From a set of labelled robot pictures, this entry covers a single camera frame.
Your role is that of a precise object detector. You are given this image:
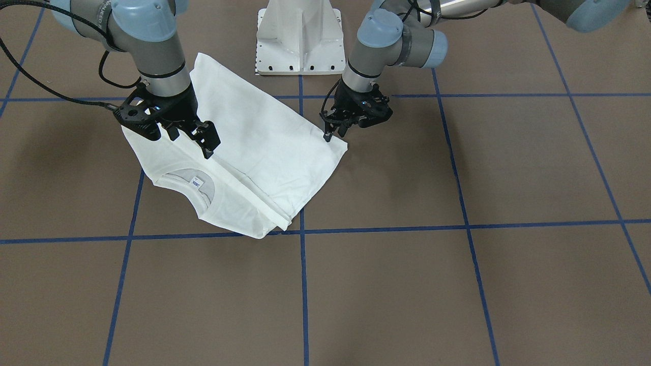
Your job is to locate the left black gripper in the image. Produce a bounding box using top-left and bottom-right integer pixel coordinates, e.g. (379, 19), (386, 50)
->
(319, 79), (376, 143)

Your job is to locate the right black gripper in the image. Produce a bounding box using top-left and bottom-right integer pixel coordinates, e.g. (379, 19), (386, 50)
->
(150, 84), (221, 160)

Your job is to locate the white long-sleeve printed shirt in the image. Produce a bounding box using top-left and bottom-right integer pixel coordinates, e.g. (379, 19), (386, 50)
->
(123, 53), (348, 239)

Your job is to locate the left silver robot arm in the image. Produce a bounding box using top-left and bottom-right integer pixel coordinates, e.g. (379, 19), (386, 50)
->
(319, 1), (503, 141)

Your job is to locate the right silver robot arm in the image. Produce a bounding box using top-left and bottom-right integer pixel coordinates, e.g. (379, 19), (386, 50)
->
(50, 1), (220, 159)

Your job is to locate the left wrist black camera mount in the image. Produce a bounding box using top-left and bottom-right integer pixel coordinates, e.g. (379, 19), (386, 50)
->
(354, 83), (393, 128)

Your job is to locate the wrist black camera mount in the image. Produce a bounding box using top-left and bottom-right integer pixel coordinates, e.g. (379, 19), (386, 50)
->
(112, 82), (161, 141)
(354, 83), (393, 128)

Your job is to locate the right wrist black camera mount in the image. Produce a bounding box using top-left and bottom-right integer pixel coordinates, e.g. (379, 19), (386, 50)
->
(112, 82), (161, 141)

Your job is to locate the white camera post with base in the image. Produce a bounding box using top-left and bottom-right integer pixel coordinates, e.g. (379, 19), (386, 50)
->
(255, 1), (346, 76)

